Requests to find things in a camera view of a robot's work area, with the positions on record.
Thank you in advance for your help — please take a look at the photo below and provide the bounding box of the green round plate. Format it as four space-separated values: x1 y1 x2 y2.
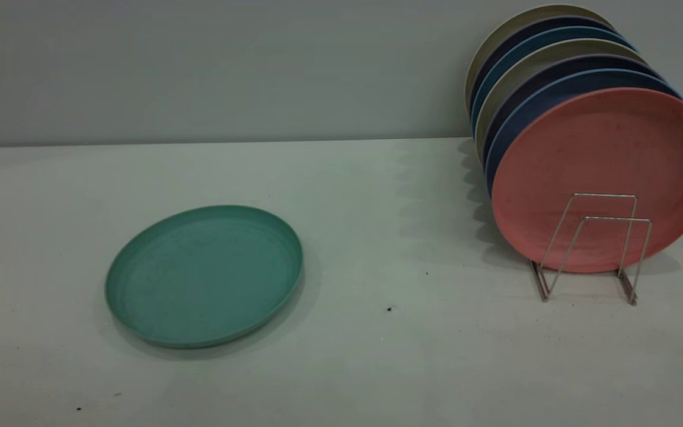
105 205 304 349

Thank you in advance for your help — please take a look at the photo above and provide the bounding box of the pink round plate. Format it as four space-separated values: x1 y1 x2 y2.
491 88 683 274

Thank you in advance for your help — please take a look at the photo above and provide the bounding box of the navy plate with blue rim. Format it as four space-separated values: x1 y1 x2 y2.
484 68 683 197

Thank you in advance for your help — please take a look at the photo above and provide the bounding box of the beige round plate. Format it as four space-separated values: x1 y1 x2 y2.
465 4 615 113
475 39 648 164

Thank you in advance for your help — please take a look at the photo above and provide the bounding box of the dark purple round plate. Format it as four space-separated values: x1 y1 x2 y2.
468 15 621 119
481 55 666 173

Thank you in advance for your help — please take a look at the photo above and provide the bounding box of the teal blue round plate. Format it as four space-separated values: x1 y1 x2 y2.
471 26 636 137

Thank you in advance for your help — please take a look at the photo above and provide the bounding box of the metal wire plate rack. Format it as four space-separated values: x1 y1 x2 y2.
528 193 653 306

